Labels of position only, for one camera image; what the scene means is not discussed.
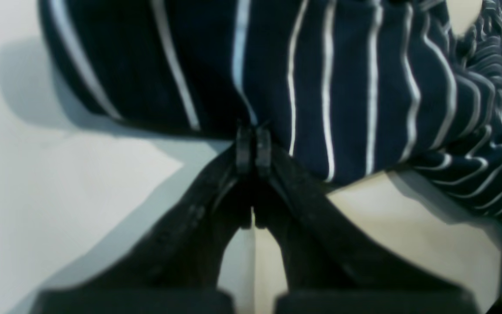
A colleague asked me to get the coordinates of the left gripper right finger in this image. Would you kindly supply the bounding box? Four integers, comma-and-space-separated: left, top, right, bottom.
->
254, 128, 478, 314

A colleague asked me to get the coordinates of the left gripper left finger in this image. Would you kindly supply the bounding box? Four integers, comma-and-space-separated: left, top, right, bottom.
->
33, 127, 254, 314

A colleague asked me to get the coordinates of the navy white striped t-shirt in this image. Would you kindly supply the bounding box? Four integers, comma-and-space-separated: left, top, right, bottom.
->
37, 0, 502, 301

